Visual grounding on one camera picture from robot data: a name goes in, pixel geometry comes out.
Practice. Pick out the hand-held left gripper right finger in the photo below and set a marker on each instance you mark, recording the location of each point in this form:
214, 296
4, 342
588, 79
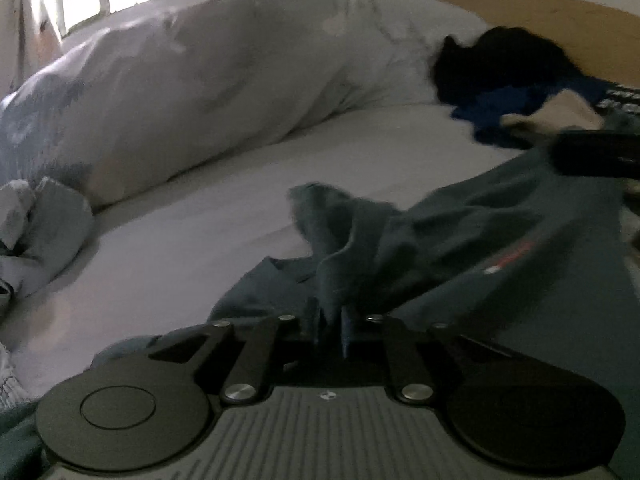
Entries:
346, 332

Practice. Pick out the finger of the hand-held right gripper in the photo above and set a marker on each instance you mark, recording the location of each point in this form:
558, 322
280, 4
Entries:
590, 155

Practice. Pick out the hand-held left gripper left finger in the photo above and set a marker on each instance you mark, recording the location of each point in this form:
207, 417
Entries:
318, 330

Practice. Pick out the teal t-shirt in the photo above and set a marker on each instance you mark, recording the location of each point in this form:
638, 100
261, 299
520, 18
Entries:
500, 220

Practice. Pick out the pale blue grey garment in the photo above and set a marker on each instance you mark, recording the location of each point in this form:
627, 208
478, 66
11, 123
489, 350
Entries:
45, 230

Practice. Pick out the beige garment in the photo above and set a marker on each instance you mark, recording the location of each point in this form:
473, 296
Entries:
565, 112

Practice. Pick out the black printed garment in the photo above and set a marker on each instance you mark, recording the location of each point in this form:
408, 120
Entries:
622, 100

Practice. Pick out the wooden headboard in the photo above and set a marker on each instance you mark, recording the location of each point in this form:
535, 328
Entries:
575, 20

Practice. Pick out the white blue patterned duvet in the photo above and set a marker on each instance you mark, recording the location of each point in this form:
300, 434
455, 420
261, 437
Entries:
200, 85

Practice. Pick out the white cloth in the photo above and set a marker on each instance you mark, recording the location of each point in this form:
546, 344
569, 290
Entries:
10, 375

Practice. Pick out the white curtain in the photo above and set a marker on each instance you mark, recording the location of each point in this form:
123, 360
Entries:
30, 40

